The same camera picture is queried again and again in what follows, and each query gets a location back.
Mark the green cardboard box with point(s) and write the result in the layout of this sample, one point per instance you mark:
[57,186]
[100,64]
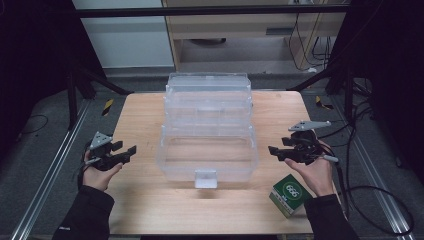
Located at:
[290,196]

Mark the person's right hand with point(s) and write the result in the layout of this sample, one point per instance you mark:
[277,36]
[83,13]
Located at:
[316,178]

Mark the light wooden desk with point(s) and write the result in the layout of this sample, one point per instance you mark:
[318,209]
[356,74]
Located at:
[233,25]

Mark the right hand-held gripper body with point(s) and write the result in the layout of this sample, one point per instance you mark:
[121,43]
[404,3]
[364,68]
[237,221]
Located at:
[306,148]

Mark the black horizontal frame bar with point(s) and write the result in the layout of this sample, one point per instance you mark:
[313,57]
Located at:
[200,12]

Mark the black curtain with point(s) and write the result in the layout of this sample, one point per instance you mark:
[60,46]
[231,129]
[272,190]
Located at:
[393,66]
[30,66]

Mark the white plug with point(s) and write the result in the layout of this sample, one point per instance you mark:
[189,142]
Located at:
[312,70]

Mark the black metal stand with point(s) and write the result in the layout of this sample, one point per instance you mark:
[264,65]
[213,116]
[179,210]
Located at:
[71,100]
[348,96]

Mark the clear plastic storage box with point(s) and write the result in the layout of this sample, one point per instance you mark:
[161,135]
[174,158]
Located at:
[206,156]

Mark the aluminium floor rail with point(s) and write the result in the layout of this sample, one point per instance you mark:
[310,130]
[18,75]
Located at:
[53,166]
[376,180]

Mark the yellow black striped tape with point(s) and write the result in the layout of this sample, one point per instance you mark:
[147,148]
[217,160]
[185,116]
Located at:
[107,107]
[321,103]

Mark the person's left hand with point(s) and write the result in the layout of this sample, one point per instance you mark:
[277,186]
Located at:
[96,178]

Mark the white cabinet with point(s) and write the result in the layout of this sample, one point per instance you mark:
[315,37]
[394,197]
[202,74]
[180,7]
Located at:
[126,43]

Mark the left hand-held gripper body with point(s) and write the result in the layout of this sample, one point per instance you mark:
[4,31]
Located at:
[100,156]

